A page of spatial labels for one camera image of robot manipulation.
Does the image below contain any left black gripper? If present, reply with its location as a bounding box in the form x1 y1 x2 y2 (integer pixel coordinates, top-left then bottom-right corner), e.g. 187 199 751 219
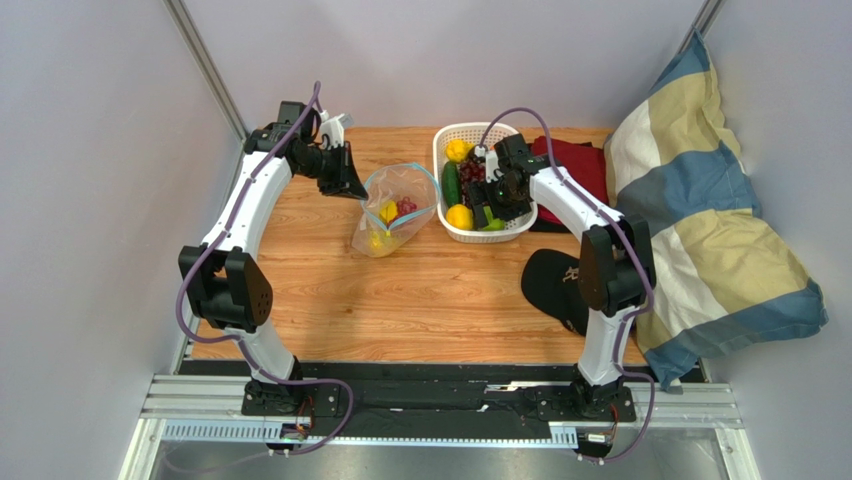
295 141 368 201

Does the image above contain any green lime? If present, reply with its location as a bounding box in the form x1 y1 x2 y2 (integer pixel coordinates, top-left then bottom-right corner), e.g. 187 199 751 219
480 205 505 232

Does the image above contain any yellow banana bunch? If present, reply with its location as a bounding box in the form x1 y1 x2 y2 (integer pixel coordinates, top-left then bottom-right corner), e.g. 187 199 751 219
367 200 399 257

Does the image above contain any clear zip top bag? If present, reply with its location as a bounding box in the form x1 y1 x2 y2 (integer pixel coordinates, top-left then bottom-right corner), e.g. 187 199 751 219
351 163 439 258

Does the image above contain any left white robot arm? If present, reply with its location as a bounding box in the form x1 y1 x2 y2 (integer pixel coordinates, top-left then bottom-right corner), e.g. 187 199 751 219
177 101 368 404

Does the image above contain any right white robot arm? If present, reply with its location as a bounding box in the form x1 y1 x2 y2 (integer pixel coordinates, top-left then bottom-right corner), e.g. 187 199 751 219
468 134 656 389

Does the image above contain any dark purple grape bunch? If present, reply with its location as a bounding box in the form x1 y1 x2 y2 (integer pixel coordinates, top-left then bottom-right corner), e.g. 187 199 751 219
458 159 485 205

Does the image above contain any yellow lemon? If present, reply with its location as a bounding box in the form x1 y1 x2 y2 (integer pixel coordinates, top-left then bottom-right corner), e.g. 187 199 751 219
445 204 475 231

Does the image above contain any green cucumber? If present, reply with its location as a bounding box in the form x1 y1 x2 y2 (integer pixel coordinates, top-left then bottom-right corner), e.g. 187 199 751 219
441 161 463 208

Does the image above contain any white plastic basket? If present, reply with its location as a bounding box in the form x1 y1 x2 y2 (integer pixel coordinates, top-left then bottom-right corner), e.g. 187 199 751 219
432 121 538 244

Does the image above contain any folded red cloth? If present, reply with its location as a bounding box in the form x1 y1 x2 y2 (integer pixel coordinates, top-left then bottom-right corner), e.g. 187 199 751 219
530 139 609 234

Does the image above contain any black baseball cap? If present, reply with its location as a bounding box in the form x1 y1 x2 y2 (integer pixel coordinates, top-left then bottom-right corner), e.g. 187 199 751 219
520 249 589 337

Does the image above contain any striped blue yellow pillow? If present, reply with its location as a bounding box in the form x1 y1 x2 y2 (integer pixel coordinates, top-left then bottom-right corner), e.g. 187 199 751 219
604 34 828 389

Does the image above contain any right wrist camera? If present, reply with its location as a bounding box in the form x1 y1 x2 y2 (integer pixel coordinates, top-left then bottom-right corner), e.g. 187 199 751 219
473 145 502 183

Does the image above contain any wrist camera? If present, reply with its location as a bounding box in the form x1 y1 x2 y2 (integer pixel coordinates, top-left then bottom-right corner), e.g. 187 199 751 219
473 145 502 183
318 110 354 149

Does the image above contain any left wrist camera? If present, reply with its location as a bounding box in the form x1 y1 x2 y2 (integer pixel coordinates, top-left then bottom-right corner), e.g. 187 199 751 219
318 110 354 149

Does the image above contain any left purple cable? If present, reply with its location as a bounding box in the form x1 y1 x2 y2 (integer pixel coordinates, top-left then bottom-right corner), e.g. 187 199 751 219
174 81 355 459

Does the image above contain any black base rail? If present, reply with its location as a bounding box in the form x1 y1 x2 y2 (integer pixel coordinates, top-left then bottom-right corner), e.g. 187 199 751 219
178 360 637 440

